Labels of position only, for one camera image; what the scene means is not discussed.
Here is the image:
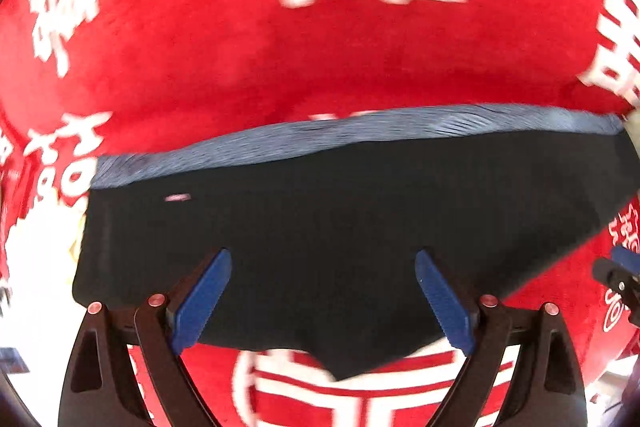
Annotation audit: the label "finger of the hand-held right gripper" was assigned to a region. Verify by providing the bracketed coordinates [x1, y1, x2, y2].
[592, 244, 640, 329]

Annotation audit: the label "red printed sofa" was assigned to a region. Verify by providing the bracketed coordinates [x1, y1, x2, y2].
[0, 0, 640, 427]

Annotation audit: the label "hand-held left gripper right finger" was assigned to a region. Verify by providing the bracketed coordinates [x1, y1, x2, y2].
[415, 248, 588, 427]

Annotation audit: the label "black pants with blue waistband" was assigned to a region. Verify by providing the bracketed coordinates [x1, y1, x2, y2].
[71, 103, 640, 383]

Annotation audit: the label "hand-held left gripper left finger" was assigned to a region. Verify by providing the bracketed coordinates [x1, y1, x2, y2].
[57, 248, 233, 427]

